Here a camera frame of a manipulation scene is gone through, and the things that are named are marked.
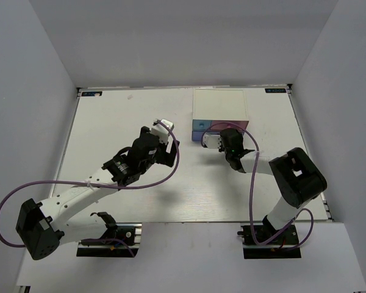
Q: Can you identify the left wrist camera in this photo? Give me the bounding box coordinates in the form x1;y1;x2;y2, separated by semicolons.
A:
150;119;174;145

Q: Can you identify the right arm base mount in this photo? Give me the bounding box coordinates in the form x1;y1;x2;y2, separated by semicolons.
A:
236;224;303;260

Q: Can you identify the blue small drawer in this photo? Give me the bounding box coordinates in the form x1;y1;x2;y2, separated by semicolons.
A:
192;120;212;131

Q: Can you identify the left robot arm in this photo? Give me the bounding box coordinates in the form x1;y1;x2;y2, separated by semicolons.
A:
15;119;179;261

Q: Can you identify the pink drawer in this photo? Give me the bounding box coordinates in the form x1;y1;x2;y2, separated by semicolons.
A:
210;120;249;131

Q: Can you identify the white drawer cabinet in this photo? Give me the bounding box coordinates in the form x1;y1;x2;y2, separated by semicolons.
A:
192;89;249;121

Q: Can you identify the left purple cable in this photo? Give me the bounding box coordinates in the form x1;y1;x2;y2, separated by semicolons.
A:
0;120;181;257

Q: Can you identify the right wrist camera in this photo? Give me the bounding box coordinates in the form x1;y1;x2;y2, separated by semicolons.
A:
201;133;222;149

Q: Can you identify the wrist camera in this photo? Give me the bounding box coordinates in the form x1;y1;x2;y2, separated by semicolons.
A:
150;119;174;145
201;133;222;149

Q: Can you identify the purple cable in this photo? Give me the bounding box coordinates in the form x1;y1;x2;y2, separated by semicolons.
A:
201;121;314;251
0;120;181;257

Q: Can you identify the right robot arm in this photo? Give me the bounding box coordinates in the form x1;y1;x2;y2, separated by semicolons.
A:
220;128;327;246

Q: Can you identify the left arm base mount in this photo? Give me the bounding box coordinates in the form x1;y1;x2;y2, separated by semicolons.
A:
76;223;142;258

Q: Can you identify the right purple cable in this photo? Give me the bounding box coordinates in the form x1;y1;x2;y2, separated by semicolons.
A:
201;121;314;251

